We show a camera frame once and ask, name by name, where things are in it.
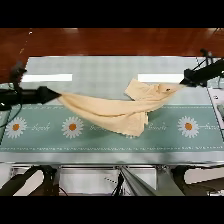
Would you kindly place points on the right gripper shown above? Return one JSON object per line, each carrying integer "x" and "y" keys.
{"x": 189, "y": 78}

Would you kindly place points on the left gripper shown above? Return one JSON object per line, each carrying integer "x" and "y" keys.
{"x": 46, "y": 94}

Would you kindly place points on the cream T-shirt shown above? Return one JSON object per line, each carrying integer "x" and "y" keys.
{"x": 123, "y": 106}

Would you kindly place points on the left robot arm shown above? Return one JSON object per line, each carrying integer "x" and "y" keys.
{"x": 13, "y": 95}

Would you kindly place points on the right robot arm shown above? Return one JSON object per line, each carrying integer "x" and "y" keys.
{"x": 210, "y": 71}

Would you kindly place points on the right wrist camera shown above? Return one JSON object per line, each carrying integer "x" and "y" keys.
{"x": 206, "y": 57}

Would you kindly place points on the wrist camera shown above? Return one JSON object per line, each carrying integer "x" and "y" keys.
{"x": 16, "y": 74}
{"x": 206, "y": 57}

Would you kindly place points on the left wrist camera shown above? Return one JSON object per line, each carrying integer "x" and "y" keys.
{"x": 16, "y": 74}

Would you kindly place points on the silver frame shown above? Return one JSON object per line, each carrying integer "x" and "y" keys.
{"x": 140, "y": 181}

